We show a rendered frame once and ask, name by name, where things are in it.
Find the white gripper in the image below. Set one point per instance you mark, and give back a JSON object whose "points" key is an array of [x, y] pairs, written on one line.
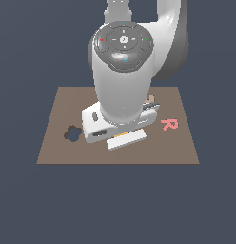
{"points": [[91, 125]]}

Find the brown slot board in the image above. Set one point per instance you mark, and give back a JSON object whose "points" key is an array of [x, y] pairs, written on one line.
{"points": [[154, 149]]}

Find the tan letter piece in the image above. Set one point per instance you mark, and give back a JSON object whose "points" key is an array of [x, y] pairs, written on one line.
{"points": [[150, 99]]}

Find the pink letter R piece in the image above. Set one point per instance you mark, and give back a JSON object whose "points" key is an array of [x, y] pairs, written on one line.
{"points": [[169, 124]]}

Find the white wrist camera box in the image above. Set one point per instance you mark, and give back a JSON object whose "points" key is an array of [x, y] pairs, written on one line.
{"points": [[127, 140]]}

